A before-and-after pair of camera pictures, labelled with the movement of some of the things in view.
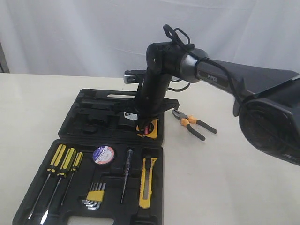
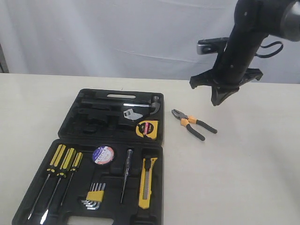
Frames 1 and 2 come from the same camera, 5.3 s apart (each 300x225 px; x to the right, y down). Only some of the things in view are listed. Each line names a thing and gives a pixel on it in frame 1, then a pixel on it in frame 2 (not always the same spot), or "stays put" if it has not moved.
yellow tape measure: [150, 130] stays put
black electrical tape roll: [103, 155] stays put
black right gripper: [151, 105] -> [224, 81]
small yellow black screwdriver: [75, 166] stays put
